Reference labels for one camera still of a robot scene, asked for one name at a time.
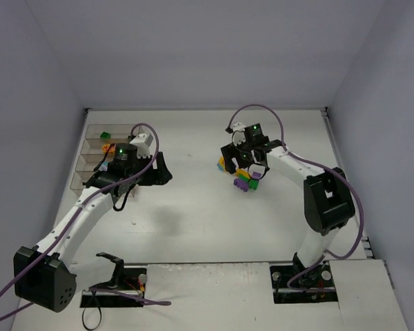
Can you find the base mount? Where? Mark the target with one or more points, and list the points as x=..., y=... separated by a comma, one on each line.
x=124, y=286
x=315, y=287

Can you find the purple lego brick front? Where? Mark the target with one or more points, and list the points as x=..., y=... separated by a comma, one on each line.
x=242, y=184

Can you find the yellow flat lego brick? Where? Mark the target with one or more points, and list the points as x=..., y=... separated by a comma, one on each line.
x=242, y=172

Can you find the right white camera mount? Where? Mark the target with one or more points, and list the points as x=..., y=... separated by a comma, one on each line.
x=238, y=133

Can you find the right base mount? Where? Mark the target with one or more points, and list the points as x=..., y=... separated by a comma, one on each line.
x=315, y=287

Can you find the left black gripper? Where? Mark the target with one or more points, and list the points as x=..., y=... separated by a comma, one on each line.
x=151, y=171

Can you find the yellow curved lego brick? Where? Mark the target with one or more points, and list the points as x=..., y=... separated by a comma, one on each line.
x=221, y=162

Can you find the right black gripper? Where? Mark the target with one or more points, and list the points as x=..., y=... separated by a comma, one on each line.
x=232, y=156

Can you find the green lego brick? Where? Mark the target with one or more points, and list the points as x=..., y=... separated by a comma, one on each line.
x=253, y=184
x=105, y=135

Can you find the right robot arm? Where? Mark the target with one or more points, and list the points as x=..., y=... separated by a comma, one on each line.
x=328, y=204

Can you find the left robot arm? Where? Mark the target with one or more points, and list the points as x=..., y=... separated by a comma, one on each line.
x=46, y=274

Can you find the orange flower lego piece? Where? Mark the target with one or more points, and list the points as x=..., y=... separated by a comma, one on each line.
x=110, y=148

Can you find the left base mount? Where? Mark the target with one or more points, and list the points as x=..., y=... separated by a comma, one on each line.
x=124, y=286

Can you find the purple lego on green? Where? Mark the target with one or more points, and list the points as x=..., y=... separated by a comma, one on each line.
x=256, y=176

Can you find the green lego under yellow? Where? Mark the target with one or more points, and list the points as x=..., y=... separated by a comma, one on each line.
x=244, y=177

